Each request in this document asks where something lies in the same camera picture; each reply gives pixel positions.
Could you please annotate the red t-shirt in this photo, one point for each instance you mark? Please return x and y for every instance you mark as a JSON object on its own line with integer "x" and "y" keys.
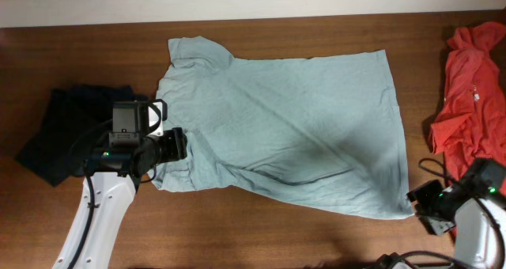
{"x": 471, "y": 123}

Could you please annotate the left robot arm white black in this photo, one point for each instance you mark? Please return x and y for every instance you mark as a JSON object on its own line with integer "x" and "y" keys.
{"x": 136, "y": 144}

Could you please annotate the dark navy folded garment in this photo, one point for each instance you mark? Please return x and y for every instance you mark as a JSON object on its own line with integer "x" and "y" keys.
{"x": 74, "y": 119}

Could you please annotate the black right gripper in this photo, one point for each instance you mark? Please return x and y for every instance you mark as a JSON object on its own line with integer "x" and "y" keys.
{"x": 422, "y": 194}

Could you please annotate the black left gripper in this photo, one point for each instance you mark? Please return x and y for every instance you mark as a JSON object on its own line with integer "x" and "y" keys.
{"x": 175, "y": 140}

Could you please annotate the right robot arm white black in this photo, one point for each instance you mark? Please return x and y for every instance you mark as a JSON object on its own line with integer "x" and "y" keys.
{"x": 473, "y": 206}

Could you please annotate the light blue t-shirt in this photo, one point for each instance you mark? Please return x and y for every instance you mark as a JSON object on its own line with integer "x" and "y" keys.
{"x": 324, "y": 132}

